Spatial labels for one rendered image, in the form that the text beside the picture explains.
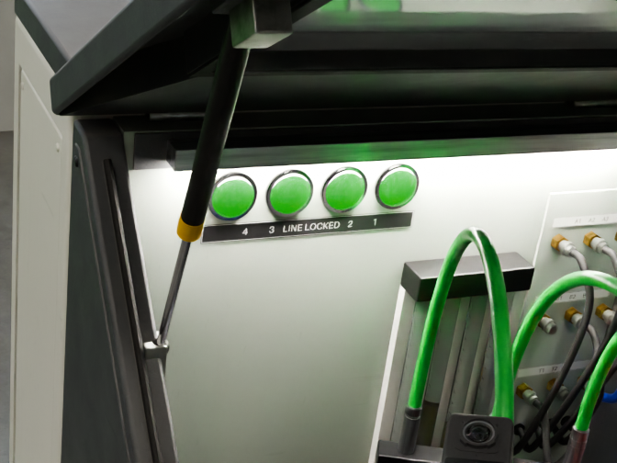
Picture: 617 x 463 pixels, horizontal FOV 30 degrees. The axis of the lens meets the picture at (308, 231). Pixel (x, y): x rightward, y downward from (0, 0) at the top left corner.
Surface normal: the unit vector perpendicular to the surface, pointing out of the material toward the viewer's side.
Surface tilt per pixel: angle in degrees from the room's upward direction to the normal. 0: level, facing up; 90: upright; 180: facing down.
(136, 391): 43
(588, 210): 90
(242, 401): 90
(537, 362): 90
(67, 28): 0
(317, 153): 90
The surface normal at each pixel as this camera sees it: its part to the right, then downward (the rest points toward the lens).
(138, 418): 0.36, -0.36
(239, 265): 0.40, 0.43
